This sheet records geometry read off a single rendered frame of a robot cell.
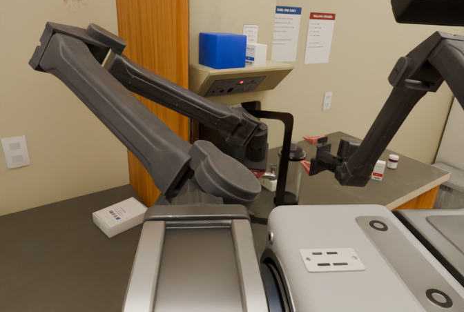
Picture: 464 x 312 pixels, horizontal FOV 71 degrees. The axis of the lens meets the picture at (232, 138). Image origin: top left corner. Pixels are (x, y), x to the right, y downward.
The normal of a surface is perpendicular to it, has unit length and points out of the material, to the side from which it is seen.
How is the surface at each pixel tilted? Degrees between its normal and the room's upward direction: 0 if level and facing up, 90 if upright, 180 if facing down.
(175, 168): 72
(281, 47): 90
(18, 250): 0
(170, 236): 0
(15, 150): 90
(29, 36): 90
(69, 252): 0
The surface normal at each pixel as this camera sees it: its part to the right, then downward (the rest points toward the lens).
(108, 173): 0.57, 0.33
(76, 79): -0.43, 0.00
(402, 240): 0.05, -0.93
